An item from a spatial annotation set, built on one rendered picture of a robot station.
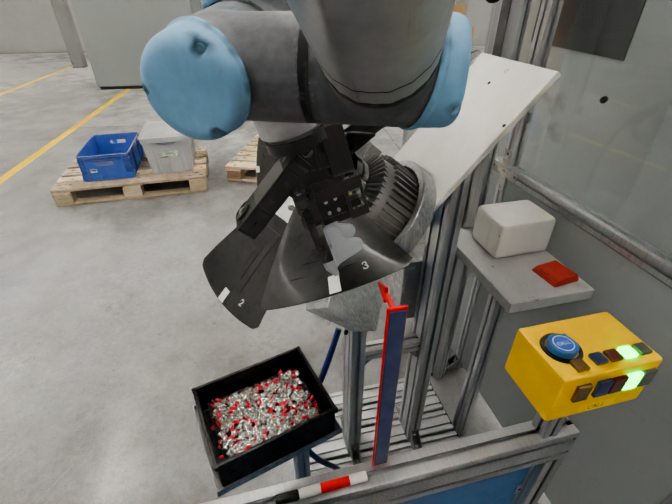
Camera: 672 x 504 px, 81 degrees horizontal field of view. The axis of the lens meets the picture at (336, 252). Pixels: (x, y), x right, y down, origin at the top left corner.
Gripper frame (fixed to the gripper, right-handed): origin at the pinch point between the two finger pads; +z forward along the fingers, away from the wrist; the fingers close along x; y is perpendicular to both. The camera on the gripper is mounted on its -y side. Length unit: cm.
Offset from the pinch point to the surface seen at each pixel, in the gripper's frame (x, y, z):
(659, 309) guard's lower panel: 2, 64, 47
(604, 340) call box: -14.4, 32.6, 19.4
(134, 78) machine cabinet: 754, -193, 49
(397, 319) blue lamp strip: -13.2, 5.1, -0.1
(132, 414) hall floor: 73, -100, 91
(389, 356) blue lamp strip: -13.3, 2.9, 5.6
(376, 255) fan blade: 0.8, 7.0, 1.5
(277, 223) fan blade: 28.8, -6.6, 6.6
